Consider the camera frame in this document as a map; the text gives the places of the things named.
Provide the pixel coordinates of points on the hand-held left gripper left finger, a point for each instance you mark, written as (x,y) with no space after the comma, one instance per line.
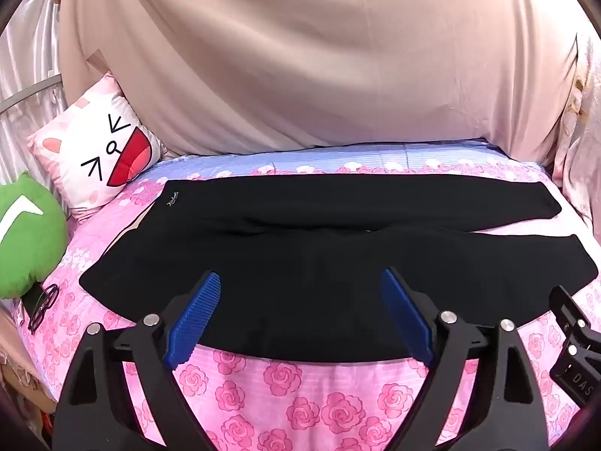
(195,319)

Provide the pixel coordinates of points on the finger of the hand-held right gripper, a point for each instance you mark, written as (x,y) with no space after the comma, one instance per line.
(566,312)

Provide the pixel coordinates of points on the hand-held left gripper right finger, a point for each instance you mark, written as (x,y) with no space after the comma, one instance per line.
(406,319)

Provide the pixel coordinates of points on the black pants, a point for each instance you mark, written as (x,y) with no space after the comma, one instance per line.
(305,263)

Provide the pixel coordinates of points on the pink floral bed sheet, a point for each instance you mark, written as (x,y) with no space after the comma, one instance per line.
(281,404)

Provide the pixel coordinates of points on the dark-framed eyeglasses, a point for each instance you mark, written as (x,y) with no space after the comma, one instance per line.
(45,299)

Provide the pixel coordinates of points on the pale floral quilt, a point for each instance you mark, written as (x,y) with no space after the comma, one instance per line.
(582,150)

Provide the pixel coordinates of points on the green plush pillow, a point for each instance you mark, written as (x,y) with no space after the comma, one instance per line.
(28,253)

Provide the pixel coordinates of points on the cat face pillow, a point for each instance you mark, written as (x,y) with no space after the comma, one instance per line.
(84,150)

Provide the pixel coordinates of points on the beige hanging cloth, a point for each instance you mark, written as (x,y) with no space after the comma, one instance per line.
(305,56)

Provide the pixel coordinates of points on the white satin curtain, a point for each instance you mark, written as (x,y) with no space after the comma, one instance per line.
(28,47)

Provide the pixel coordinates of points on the metal rail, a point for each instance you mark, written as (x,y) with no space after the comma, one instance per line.
(33,90)

